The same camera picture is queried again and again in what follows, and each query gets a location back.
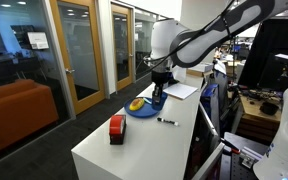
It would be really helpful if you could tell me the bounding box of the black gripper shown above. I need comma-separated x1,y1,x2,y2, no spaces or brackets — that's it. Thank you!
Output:
150,68,171,105

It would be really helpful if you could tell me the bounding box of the blue round plate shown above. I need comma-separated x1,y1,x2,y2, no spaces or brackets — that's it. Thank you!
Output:
123,91,169,119

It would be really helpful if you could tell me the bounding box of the yellow toy corn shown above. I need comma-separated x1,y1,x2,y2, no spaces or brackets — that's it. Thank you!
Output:
129,97,146,112

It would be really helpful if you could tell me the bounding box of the white legal pad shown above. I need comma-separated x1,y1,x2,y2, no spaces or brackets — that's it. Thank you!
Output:
163,82,199,101

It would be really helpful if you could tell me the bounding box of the black white Expo marker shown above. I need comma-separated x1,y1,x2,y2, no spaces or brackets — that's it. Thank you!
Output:
156,117,180,127

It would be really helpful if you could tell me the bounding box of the wood framed glass door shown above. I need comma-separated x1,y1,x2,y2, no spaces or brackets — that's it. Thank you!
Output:
110,2,136,92
49,0,107,116

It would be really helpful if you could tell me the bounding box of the black dispenser with red tape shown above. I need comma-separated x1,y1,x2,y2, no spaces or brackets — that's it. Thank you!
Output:
108,114,128,146

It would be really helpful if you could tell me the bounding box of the red black hand tool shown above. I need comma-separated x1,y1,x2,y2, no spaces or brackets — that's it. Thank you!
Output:
220,137,242,155

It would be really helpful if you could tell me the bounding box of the wooden desk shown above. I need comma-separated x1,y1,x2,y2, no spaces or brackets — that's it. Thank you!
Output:
238,93,283,141

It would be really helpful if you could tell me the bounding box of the black computer monitor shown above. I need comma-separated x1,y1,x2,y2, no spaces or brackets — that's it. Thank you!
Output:
257,53,288,93

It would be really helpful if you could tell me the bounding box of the orange sofa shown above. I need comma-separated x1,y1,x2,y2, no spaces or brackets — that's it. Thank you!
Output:
0,78,60,159

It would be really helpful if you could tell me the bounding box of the aluminium mounting bracket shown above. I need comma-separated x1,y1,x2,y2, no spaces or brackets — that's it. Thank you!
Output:
238,146,263,169

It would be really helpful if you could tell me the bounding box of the white wall screen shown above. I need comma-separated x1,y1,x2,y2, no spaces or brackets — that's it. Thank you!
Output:
27,31,50,51

